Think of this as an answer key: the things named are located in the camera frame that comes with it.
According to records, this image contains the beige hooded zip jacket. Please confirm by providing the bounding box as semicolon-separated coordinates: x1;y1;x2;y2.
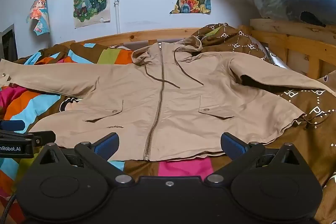
0;42;336;161

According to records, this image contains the colourful striped blanket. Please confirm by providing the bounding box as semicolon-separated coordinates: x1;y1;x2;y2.
0;42;214;224

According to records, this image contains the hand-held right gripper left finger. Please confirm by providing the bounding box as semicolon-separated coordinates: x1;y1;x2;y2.
33;132;135;186

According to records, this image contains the small curled wall poster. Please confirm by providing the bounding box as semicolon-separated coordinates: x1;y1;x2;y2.
26;0;50;36

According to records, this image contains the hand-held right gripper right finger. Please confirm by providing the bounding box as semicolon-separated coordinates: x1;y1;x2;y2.
204;132;306;186

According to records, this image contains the dark framed panel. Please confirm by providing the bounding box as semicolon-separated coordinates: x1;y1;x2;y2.
0;25;18;62

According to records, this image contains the brown dotted print blanket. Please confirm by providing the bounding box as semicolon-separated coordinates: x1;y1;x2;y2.
192;22;336;224

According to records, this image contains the grey headboard panel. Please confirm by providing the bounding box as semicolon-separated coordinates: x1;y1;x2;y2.
123;36;195;49

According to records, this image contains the wooden bed frame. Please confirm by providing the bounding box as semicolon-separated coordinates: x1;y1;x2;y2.
59;18;336;80

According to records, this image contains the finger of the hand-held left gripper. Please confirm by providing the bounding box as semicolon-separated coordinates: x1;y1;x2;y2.
0;120;26;132
0;131;56;147

